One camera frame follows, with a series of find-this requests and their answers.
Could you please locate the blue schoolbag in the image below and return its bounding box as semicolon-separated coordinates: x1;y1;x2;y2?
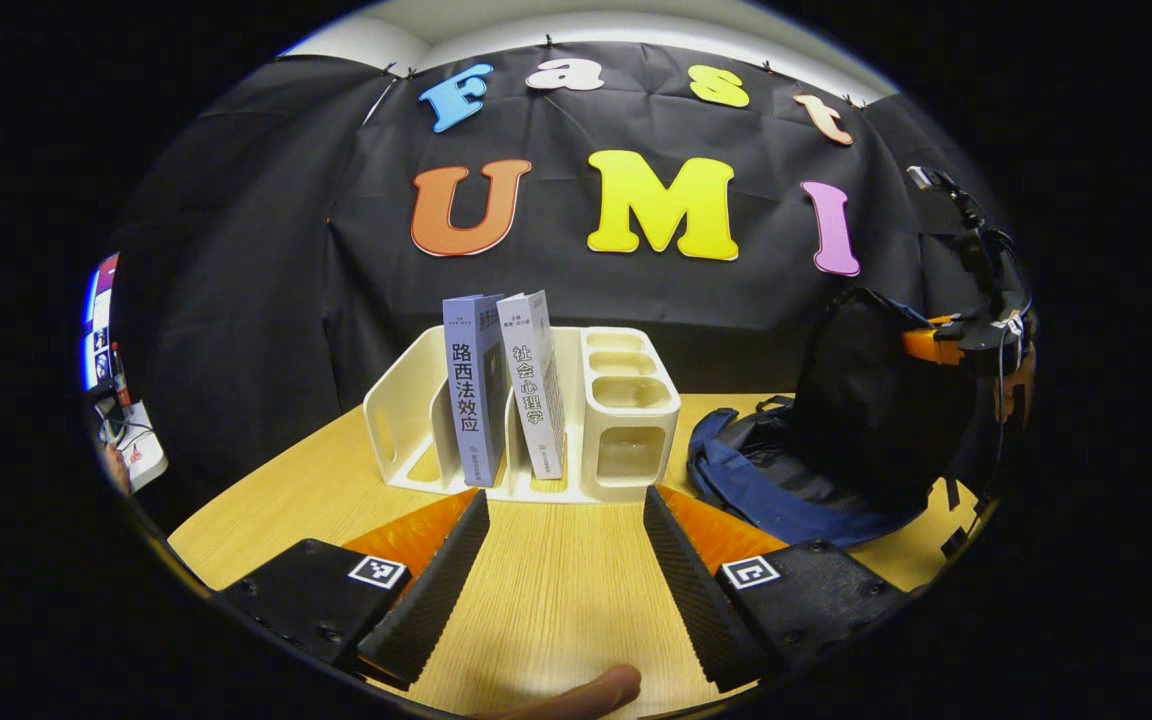
686;287;997;561

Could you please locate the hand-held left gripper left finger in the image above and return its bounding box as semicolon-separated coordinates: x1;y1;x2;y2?
219;488;492;691

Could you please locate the cream plastic bookshelf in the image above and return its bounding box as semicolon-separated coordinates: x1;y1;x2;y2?
363;325;682;504

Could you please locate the blue spine book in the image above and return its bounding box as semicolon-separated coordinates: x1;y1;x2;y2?
442;293;507;488

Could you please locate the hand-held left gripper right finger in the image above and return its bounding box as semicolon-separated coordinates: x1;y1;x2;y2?
642;485;912;696

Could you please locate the computer monitor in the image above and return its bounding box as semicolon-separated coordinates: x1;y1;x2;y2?
83;253;122;393

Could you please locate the white spine book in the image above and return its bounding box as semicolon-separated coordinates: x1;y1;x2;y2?
496;290;567;481

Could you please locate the black backdrop cloth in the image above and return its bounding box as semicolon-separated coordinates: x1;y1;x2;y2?
106;40;1027;521

